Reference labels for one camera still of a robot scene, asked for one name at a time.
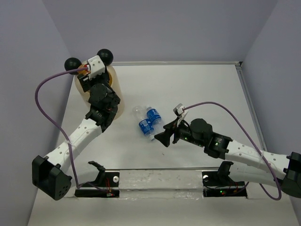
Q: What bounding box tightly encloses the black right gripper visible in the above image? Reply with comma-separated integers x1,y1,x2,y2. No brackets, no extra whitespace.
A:
154,116,205,147

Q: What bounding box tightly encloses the white-cap blue-label water bottle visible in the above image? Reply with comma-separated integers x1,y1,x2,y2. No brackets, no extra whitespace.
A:
138,119,155,141

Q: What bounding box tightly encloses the clear blue-label bottle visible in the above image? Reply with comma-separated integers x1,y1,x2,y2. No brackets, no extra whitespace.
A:
132,105,163,129

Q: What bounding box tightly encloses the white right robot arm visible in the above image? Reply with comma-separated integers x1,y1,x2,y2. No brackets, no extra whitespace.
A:
155,119,301,198

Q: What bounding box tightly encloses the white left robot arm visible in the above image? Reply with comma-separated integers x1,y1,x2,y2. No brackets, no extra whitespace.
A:
32,68,120,201

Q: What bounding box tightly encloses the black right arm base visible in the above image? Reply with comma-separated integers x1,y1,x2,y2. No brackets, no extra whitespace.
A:
202,161,247,198

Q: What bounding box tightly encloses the cream cat-print bin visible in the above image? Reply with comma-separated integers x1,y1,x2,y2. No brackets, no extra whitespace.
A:
64,48,125,120

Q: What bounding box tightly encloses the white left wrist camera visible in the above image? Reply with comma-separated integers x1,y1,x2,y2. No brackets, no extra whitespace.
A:
83,55,106,80

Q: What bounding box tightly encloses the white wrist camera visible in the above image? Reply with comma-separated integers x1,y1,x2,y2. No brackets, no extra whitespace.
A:
83,55,106,80
173,104,188,127

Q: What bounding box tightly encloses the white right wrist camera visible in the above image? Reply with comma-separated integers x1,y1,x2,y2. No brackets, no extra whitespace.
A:
173,104,188,127

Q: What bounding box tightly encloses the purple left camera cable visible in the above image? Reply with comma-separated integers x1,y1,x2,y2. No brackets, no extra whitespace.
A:
35,67,111,195

